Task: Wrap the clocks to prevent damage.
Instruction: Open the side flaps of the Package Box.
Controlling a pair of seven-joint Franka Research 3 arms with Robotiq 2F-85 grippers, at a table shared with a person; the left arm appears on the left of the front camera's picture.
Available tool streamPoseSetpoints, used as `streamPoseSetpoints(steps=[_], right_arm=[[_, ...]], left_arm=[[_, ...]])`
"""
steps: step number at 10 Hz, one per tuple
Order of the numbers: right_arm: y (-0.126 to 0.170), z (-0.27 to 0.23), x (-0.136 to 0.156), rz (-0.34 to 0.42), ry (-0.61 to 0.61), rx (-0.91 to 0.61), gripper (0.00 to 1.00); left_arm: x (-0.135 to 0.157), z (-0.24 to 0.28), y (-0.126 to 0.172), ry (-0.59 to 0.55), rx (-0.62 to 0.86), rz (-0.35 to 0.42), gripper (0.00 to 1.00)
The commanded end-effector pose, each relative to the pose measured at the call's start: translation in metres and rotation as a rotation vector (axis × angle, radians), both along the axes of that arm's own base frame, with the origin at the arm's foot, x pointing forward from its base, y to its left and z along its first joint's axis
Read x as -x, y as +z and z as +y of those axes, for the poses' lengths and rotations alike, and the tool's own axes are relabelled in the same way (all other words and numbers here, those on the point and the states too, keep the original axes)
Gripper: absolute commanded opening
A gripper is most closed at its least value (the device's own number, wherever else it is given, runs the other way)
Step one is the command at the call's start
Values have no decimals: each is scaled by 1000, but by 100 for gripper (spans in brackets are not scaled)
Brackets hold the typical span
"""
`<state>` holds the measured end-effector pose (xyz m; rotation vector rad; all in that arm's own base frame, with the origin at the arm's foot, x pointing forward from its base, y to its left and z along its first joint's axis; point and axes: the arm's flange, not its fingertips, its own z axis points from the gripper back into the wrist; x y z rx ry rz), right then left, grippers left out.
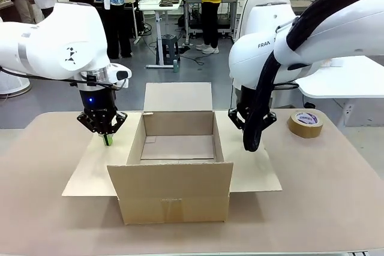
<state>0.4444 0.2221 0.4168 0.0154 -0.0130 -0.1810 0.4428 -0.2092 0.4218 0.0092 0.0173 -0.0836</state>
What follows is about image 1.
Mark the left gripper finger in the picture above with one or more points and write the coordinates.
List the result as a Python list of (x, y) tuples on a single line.
[(90, 122), (120, 118)]

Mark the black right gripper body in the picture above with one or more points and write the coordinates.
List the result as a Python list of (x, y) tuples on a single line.
[(246, 100)]

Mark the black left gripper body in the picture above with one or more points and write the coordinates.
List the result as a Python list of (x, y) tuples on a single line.
[(97, 100)]

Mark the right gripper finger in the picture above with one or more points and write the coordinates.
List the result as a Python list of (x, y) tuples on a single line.
[(237, 118), (270, 118)]

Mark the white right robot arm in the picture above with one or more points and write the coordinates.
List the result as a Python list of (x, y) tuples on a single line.
[(255, 52)]

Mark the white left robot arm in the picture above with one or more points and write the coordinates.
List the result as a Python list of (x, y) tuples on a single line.
[(45, 46)]

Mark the brown packing tape roll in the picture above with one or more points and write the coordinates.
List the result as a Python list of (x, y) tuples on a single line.
[(304, 128)]

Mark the teal drink bottle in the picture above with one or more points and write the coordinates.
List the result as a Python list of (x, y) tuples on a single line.
[(176, 66)]

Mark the white side table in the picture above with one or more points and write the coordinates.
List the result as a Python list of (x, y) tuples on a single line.
[(345, 82)]

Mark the grey plastic stool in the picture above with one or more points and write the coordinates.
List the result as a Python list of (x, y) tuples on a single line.
[(168, 49)]

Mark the brown cardboard box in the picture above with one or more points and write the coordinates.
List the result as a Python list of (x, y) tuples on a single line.
[(171, 190)]

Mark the person in floral shirt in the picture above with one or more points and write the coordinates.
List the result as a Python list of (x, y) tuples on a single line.
[(117, 13)]

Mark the white standing desk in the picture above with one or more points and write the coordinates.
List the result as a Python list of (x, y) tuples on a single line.
[(160, 22)]

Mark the dark folded garment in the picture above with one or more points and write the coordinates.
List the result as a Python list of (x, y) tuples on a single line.
[(169, 1)]

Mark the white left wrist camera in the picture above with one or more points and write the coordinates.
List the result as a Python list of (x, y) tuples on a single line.
[(120, 73)]

